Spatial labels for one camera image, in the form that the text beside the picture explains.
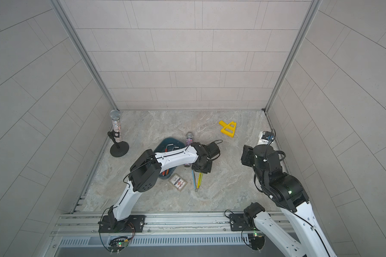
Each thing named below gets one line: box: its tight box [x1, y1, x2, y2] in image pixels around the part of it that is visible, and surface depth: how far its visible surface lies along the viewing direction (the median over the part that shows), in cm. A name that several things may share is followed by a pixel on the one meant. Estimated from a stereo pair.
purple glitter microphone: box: [186, 131, 195, 147], surface depth 99 cm
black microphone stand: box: [107, 129, 130, 158], surface depth 95 cm
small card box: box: [167, 172, 188, 193], surface depth 84 cm
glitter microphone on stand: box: [109, 109, 122, 143], surface depth 80 cm
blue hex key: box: [191, 169, 196, 190], surface depth 87 cm
